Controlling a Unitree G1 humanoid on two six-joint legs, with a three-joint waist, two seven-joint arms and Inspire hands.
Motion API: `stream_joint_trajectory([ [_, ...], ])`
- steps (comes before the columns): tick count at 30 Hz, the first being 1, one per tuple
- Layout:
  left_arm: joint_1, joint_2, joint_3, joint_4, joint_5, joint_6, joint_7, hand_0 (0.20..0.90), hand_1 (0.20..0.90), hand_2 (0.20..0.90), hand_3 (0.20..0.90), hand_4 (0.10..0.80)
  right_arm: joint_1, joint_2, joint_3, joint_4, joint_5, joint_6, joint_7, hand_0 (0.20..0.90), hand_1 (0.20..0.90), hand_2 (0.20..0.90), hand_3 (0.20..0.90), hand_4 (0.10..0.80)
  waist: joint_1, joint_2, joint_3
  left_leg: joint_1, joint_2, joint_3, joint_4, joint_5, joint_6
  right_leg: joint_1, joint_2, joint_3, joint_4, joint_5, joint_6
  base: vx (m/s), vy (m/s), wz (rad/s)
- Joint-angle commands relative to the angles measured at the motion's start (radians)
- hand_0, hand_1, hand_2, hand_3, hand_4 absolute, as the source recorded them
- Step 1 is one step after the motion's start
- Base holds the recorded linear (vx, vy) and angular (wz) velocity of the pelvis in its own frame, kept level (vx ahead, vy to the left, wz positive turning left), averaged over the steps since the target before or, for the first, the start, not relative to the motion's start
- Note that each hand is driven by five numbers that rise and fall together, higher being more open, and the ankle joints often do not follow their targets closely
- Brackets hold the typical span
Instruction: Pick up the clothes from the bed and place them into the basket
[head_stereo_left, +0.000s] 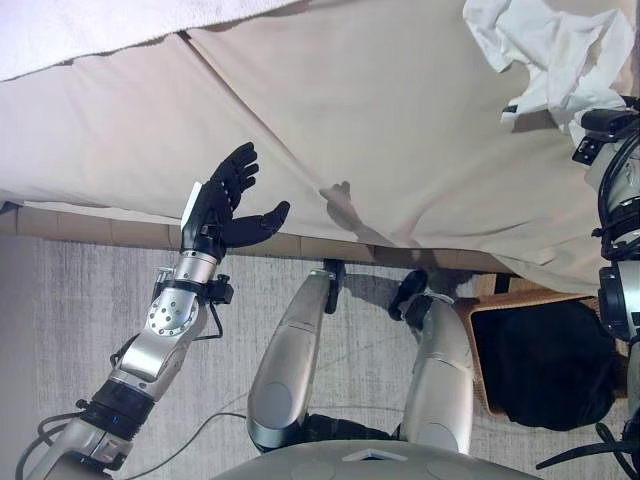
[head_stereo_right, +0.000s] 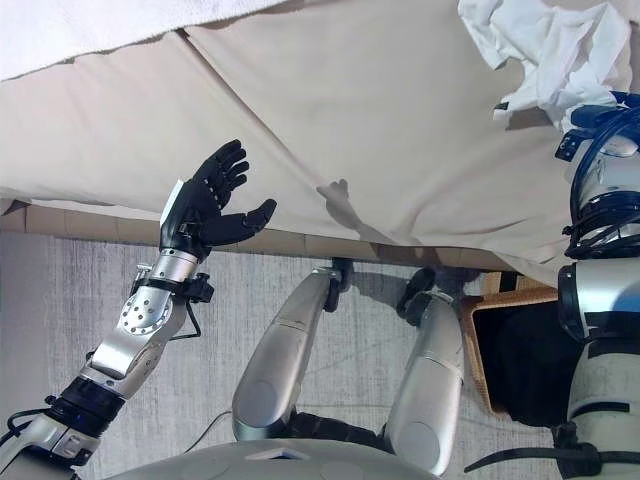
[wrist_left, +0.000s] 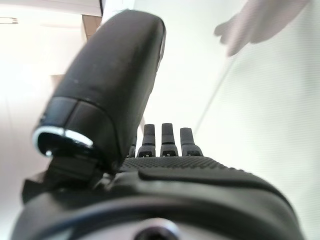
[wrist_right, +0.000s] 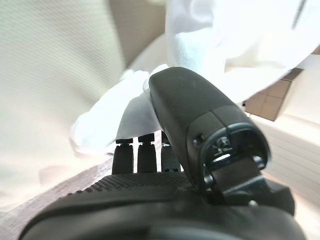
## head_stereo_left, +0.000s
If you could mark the silver robot left leg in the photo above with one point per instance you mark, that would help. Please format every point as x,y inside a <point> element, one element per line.
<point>290,350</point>

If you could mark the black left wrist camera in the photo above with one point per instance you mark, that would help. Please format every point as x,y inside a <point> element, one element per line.
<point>222,290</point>

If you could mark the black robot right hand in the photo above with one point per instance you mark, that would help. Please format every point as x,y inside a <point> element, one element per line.
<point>612,122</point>

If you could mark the wicker basket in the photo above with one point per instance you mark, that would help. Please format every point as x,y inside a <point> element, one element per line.
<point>475,350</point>

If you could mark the beige bed cover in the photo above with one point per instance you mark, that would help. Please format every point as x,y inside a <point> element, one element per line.
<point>300,125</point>

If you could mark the silver robot right leg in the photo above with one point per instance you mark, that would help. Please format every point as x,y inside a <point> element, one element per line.
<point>440,375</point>

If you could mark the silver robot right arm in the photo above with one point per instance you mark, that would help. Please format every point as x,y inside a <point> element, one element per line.
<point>602,172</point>

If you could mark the tan upholstered bed frame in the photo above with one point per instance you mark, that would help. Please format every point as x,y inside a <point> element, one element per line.
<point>100,227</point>

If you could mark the white duvet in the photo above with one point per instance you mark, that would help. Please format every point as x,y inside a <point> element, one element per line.
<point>75,30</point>

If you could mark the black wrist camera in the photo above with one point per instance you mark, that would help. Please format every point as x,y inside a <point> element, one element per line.
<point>585,151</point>
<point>222,290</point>

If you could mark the black garment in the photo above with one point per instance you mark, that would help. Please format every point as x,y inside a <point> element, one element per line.
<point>540,365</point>

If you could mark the silver robot leg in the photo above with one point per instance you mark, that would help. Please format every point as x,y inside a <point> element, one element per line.
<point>440,375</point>
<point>290,350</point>

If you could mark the silver robot torso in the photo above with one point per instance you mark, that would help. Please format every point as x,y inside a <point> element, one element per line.
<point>375,465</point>

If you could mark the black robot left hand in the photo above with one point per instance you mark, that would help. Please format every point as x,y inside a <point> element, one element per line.
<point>220,210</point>

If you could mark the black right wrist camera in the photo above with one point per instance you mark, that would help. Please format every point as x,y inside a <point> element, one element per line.
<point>585,151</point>

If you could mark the white garment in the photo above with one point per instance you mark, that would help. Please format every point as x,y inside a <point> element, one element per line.
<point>550,45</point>

